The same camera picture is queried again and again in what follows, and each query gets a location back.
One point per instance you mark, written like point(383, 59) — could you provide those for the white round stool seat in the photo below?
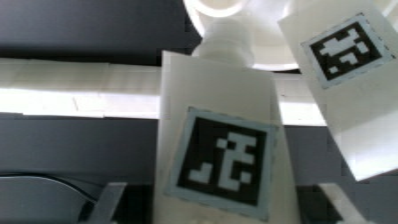
point(259, 14)

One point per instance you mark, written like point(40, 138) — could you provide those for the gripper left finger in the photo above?
point(106, 206)

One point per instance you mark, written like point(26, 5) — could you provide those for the white stool leg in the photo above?
point(225, 177)
point(342, 37)

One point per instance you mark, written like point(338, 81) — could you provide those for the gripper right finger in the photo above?
point(344, 205)

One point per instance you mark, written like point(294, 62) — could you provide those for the white L-shaped obstacle fence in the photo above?
point(129, 91)

